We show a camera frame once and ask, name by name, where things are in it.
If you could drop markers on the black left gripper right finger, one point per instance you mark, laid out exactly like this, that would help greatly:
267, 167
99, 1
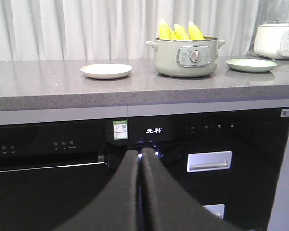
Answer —
167, 206

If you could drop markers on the yellow corn cob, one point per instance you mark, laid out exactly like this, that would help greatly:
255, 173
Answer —
164, 33
172, 35
181, 33
195, 32

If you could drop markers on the upper silver drawer handle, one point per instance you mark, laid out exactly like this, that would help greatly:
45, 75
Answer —
209, 161

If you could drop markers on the black built-in dishwasher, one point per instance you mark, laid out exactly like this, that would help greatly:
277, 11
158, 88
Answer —
54, 162

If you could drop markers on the grey stone countertop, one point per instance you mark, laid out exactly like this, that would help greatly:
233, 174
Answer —
26, 85

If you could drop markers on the white round plate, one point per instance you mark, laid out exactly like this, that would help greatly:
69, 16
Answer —
106, 71

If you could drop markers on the green white energy sticker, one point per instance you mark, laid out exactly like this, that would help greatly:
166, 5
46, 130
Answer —
120, 129

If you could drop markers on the white QR code sticker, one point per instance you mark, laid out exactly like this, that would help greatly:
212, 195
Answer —
285, 112

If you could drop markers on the green electric cooking pot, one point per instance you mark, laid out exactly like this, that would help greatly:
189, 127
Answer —
190, 58

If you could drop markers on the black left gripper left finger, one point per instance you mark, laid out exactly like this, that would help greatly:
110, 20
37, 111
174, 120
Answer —
115, 207

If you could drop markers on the white pleated curtain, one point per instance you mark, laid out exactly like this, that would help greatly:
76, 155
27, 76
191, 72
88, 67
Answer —
33, 30

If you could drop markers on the black disinfection cabinet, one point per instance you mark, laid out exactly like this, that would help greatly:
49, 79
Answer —
253, 130

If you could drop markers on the light green round plate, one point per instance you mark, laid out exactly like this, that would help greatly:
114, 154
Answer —
251, 65

